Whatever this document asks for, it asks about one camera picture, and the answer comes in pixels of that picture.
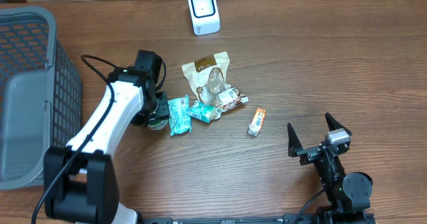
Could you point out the orange tissue pack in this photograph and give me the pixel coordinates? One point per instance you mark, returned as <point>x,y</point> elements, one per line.
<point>257,122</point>

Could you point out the grey plastic mesh basket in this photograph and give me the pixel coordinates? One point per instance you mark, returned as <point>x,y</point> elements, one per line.
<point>40,94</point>

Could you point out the white barcode scanner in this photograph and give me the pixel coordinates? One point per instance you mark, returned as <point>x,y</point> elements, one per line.
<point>205,16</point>

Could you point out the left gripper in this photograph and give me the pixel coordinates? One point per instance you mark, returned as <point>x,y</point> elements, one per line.
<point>163,110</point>

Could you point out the teal tissue pack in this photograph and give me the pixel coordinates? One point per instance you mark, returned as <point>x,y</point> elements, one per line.
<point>202,112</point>

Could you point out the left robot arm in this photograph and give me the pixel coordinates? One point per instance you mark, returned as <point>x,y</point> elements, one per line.
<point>80,184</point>

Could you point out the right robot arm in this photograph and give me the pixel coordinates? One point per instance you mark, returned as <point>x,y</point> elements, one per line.
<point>344,198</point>

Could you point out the teal wipes packet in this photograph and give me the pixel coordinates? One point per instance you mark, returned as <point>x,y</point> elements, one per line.
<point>179,119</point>

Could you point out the green bottle cap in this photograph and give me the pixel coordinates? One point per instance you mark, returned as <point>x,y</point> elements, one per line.
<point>157,124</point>

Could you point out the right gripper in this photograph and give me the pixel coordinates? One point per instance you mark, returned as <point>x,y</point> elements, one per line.
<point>309,154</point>

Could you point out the beige snack pouch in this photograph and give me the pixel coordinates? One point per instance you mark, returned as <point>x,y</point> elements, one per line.
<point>207,78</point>

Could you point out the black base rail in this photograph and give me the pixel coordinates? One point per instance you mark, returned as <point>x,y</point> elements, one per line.
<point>227,220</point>

